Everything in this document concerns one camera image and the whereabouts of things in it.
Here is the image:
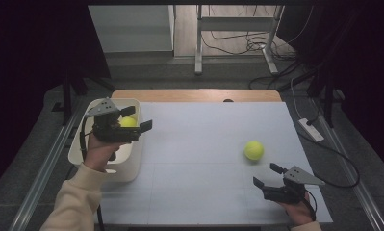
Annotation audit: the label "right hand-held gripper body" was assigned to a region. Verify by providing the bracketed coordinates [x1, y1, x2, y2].
[262, 166, 326, 205]

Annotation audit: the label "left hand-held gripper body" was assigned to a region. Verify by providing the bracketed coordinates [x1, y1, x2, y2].
[84, 97, 141, 144]

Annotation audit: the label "yellow tennis ball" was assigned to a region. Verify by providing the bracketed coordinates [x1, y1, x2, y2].
[243, 140, 266, 162]
[119, 115, 138, 128]

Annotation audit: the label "white plastic bin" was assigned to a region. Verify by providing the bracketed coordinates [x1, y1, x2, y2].
[67, 97, 145, 184]

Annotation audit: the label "person's right hand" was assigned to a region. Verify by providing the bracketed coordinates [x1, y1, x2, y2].
[280, 193, 317, 227]

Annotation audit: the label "person's left hand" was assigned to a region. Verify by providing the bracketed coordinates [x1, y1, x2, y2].
[83, 133, 130, 172]

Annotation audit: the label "white power strip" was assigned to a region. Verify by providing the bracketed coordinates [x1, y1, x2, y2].
[297, 117, 325, 143]

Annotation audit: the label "white board sheet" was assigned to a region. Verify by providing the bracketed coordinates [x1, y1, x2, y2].
[94, 101, 334, 225]

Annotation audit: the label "black stand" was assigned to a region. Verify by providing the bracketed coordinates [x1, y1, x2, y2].
[51, 68, 116, 126]
[308, 70, 345, 129]

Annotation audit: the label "white cabinet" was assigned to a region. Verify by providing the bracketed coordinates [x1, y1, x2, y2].
[88, 4, 176, 54]

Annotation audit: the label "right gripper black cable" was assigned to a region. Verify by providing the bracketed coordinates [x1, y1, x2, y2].
[304, 189, 319, 222]

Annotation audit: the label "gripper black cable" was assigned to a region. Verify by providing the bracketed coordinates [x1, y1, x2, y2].
[304, 189, 319, 222]
[79, 115, 106, 231]

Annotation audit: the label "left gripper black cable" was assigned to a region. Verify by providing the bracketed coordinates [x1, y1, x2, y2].
[79, 115, 106, 231]

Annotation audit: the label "black power cable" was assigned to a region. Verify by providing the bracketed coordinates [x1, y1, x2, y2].
[296, 128, 361, 190]

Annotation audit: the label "white cable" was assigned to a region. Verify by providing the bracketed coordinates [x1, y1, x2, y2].
[290, 76, 304, 120]

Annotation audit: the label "grey metal floor rail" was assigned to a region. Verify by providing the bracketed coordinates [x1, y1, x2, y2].
[8, 102, 85, 231]
[311, 99, 384, 231]

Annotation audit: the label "tangle of black floor cables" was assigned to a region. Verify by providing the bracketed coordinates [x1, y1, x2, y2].
[200, 4, 316, 90]

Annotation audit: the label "white metal desk frame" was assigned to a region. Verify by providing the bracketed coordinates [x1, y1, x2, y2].
[193, 4, 285, 76]

